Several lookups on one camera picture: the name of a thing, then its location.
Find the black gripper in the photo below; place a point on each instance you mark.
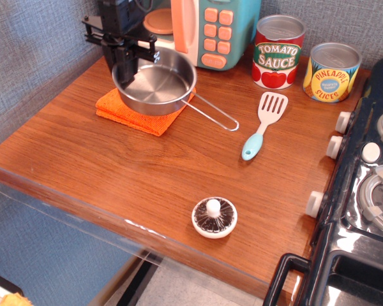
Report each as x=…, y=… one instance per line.
x=124, y=40

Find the small steel pot with handle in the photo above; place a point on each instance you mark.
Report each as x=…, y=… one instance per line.
x=163, y=87

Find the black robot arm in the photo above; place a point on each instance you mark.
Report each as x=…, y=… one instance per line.
x=122, y=7

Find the orange folded towel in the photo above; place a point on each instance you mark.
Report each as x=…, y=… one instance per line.
x=112, y=107

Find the toy microwave teal and orange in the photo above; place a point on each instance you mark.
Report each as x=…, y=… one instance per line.
x=211, y=34

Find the tomato sauce can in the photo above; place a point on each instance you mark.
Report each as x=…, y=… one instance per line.
x=277, y=50

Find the toy mushroom half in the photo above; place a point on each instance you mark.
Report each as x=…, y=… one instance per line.
x=214, y=217

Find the pineapple slices can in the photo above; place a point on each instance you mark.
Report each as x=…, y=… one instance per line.
x=331, y=72

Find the white stove knob middle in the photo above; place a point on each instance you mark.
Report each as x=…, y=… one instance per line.
x=333, y=147

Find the white stove knob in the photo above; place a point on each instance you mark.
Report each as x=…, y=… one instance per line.
x=333, y=147
x=314, y=203
x=342, y=122

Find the white stove knob top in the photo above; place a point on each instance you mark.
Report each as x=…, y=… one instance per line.
x=342, y=122

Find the white stove knob bottom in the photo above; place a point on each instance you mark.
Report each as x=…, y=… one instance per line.
x=314, y=203

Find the black toy stove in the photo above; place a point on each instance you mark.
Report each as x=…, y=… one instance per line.
x=347, y=242

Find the white spatula teal handle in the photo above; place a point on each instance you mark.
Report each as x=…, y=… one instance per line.
x=271, y=108

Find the black oven door handle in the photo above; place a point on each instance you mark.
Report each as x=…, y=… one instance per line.
x=287, y=262

